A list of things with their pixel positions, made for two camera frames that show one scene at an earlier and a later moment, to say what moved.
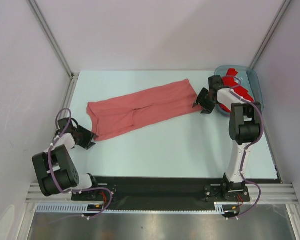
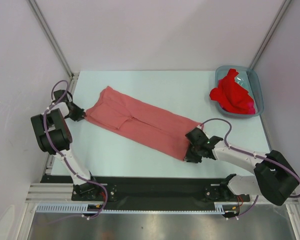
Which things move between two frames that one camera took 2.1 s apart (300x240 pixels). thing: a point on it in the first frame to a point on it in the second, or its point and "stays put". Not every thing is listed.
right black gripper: (208, 109) to (190, 157)
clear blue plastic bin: (246, 77) stays put
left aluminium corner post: (70, 93) stays put
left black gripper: (89, 136) to (80, 113)
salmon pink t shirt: (111, 116) to (159, 130)
